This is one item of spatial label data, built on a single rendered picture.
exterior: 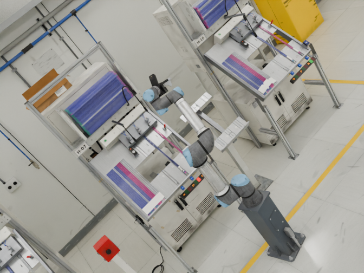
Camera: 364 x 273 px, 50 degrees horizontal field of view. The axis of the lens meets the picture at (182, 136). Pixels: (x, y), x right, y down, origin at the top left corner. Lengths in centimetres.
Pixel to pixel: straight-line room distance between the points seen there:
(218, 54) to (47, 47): 197
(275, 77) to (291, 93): 57
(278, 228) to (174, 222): 106
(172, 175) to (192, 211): 60
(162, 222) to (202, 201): 44
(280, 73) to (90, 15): 233
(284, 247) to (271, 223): 26
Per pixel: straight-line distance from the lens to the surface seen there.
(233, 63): 366
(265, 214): 284
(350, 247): 303
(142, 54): 501
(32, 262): 328
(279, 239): 301
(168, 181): 318
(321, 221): 325
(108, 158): 333
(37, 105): 347
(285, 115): 414
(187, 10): 366
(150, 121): 333
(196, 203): 367
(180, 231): 368
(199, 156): 248
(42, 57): 466
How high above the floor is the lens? 236
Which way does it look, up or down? 26 degrees down
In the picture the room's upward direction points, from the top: 37 degrees counter-clockwise
